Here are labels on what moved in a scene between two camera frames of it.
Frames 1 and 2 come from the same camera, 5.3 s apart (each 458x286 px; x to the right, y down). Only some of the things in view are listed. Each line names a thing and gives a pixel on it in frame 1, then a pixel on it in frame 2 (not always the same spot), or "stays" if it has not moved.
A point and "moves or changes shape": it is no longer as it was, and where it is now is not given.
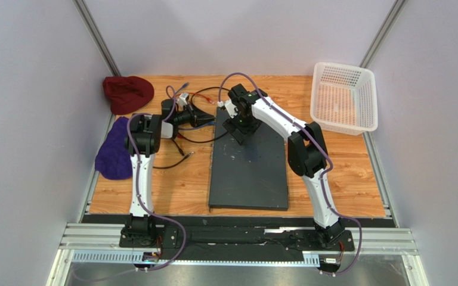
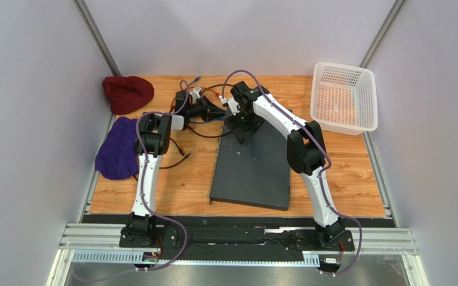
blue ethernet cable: x=208 y=123 → x=220 y=118
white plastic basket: x=344 y=98 stays
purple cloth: x=114 y=160 stays
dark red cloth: x=127 y=94 stays
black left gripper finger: x=201 y=118 → x=214 y=111
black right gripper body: x=239 y=131 stays
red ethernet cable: x=207 y=99 moves or changes shape
